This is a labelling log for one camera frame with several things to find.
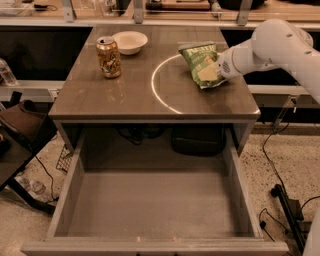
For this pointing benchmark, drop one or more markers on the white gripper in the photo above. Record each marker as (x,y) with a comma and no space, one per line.
(225,66)

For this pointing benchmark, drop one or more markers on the green jalapeno chip bag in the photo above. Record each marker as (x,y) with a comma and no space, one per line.
(198,53)

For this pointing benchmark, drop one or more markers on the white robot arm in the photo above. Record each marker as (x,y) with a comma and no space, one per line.
(274,44)

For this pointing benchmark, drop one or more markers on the grey cabinet with glossy top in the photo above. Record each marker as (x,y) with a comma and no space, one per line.
(155,86)

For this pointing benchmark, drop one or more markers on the black bag under cabinet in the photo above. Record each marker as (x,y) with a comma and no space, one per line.
(198,140)

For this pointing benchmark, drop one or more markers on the open grey top drawer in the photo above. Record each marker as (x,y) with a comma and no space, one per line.
(124,200)

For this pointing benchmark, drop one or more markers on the white ceramic bowl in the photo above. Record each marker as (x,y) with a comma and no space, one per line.
(130,42)

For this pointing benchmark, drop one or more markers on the gold patterned drink can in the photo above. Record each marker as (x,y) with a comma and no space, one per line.
(109,57)

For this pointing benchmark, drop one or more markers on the clear plastic water bottle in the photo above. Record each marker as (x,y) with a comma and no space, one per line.
(7,74)

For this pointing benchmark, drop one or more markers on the plastic bottle on floor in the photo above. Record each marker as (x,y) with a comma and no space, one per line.
(35,188)

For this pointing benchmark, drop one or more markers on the black stand with cables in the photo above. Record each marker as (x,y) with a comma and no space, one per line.
(293,210)

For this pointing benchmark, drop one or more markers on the wire mesh basket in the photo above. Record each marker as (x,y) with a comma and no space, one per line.
(64,160)

